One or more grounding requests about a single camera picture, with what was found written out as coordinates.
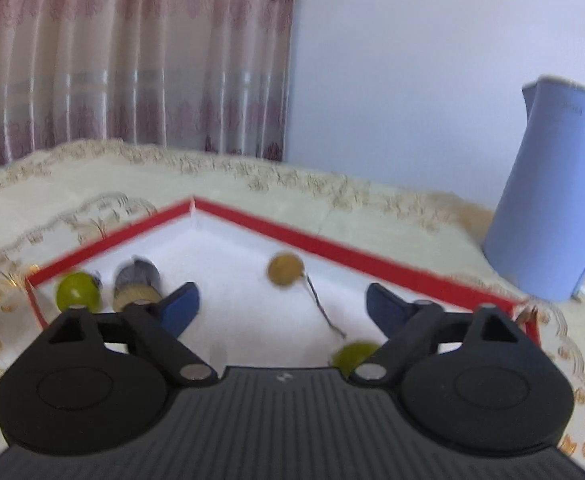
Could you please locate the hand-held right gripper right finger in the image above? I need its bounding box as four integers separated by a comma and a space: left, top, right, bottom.
351, 282, 541, 386

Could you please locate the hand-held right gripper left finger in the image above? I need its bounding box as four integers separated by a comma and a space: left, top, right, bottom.
47, 281, 218, 388

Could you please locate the grey sugar cane piece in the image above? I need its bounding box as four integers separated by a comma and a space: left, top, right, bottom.
111, 257, 163, 312

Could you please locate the green round citrus fruit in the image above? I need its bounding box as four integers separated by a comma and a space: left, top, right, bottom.
331, 341, 379, 378
55, 272, 103, 312

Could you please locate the red cardboard box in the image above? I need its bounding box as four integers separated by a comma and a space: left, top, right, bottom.
24, 197, 541, 367

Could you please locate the yellow-brown round fruit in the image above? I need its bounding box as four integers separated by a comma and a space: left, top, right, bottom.
266, 254, 349, 342

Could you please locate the light blue electric kettle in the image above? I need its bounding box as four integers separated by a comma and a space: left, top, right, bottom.
481, 74, 585, 304

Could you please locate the pink patterned curtain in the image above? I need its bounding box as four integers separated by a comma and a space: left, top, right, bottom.
0, 0, 300, 179

